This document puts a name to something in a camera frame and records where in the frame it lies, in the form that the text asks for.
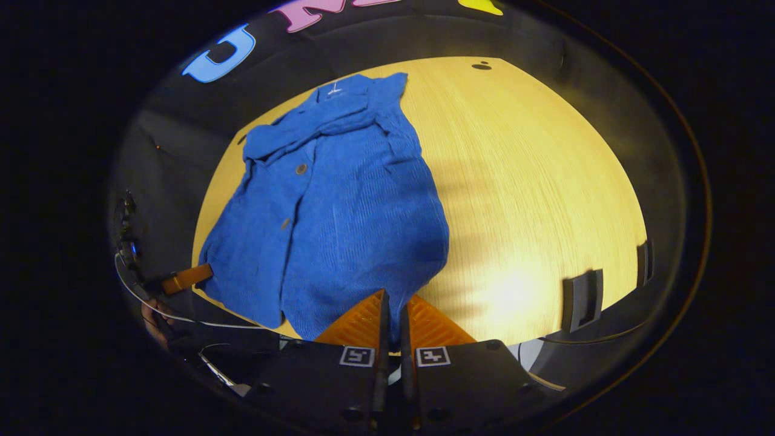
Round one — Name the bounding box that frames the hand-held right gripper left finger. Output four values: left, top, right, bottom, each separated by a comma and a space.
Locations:
245, 289, 389, 434

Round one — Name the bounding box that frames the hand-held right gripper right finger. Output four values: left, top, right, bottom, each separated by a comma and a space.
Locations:
400, 295, 549, 434

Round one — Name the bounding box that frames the blue button shirt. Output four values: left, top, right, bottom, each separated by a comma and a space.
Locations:
198, 73, 450, 349

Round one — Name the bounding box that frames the black backdrop cloth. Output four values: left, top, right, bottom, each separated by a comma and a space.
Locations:
112, 0, 691, 315

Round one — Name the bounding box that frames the black bracket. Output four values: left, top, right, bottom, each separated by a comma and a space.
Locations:
561, 269, 605, 333
636, 240, 656, 286

